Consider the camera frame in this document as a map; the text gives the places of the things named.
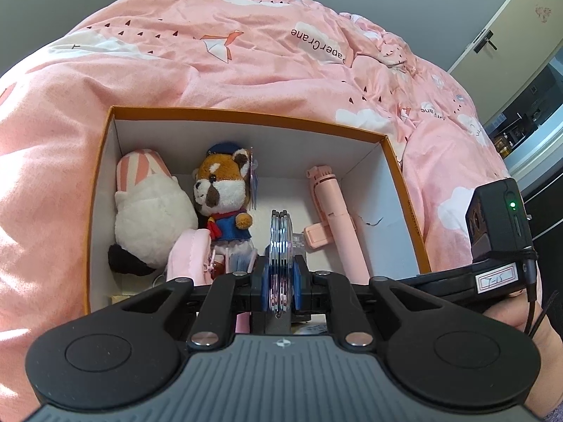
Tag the pink printed blanket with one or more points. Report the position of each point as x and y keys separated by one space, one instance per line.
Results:
x=52 y=140

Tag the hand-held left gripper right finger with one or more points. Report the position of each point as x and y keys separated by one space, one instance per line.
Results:
x=298 y=288

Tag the pink selfie stick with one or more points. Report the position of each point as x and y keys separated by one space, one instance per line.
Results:
x=334 y=211

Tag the red panda plush toy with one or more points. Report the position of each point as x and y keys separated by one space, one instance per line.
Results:
x=224 y=189

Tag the small brown cardboard box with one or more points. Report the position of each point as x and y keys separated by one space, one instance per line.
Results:
x=121 y=299

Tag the person's right hand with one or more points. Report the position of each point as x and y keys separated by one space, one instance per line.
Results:
x=547 y=338

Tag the orange cardboard box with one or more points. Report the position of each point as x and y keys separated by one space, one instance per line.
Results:
x=99 y=228

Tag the dark shelf with items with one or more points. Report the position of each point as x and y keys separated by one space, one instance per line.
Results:
x=528 y=118

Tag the white and pink plush toy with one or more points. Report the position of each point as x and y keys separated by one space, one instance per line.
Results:
x=149 y=215

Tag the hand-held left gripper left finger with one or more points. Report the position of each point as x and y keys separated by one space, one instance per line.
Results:
x=265 y=288

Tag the cream door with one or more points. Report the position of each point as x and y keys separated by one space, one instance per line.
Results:
x=510 y=0

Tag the small dark box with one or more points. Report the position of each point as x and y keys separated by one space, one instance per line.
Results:
x=298 y=245

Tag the pink pouch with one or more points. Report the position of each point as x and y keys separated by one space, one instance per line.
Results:
x=189 y=255

